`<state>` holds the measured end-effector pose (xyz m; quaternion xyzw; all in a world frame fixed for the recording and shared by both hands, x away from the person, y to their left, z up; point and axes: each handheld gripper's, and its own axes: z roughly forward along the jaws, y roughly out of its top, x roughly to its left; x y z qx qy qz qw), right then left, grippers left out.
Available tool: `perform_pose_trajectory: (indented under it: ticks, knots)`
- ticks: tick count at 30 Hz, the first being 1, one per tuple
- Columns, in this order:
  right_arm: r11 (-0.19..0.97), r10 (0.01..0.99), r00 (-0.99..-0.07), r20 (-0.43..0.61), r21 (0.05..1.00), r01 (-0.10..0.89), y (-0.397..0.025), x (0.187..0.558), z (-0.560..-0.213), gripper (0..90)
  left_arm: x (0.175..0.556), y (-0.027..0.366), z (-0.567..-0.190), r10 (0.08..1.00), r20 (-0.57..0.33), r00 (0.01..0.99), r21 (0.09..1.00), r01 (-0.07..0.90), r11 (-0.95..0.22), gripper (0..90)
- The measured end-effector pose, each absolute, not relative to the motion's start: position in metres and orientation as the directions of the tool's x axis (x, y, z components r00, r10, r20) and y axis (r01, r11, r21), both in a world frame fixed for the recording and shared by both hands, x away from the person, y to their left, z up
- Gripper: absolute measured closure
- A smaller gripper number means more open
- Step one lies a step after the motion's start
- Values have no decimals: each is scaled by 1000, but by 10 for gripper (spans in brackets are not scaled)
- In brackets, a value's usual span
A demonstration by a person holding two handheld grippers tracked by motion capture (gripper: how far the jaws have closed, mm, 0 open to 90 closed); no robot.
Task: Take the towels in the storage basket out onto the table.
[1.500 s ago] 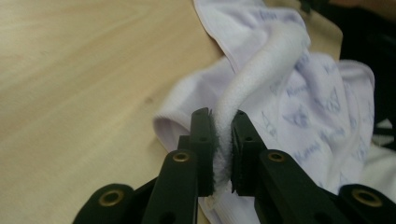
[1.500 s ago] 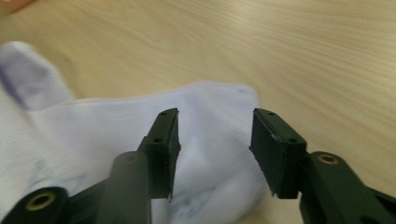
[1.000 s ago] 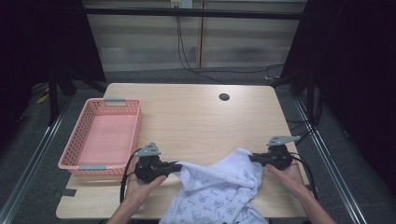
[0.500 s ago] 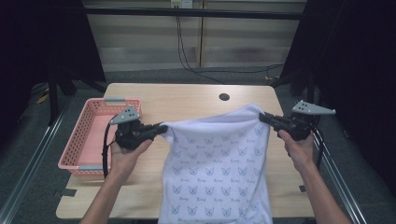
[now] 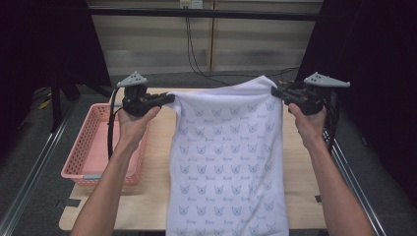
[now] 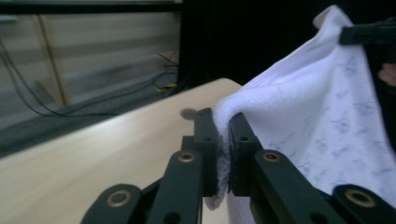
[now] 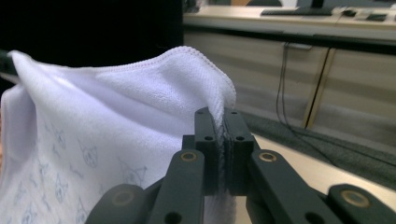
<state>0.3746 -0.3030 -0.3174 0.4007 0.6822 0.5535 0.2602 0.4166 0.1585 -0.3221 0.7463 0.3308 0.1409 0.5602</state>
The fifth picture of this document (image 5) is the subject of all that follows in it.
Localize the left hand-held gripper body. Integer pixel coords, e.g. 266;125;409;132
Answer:
115;71;158;118

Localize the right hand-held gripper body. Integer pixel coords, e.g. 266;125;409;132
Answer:
283;71;351;117

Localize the pink plastic basket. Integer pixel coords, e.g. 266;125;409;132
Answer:
60;102;150;189

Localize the white printed towel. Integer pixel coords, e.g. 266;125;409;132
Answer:
164;75;290;236

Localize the person's right hand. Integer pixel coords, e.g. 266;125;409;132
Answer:
287;102;328;149

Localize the person's left hand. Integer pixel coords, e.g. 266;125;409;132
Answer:
116;105;162;151

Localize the black curtain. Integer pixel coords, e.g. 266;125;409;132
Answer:
0;0;113;158
294;0;417;201

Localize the black metal stand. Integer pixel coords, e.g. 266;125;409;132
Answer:
50;76;64;134

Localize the black horizontal bar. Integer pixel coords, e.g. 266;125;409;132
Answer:
89;7;320;22

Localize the yellow floor item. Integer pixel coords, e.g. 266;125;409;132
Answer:
37;97;53;110

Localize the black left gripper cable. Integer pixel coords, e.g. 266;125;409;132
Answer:
106;87;124;160

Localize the black hanging wall cable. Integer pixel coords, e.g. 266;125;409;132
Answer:
185;16;300;89

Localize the white wall socket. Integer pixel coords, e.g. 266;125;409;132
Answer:
179;0;205;10

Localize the metal floor rail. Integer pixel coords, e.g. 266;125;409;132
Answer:
323;127;388;236
0;97;81;236

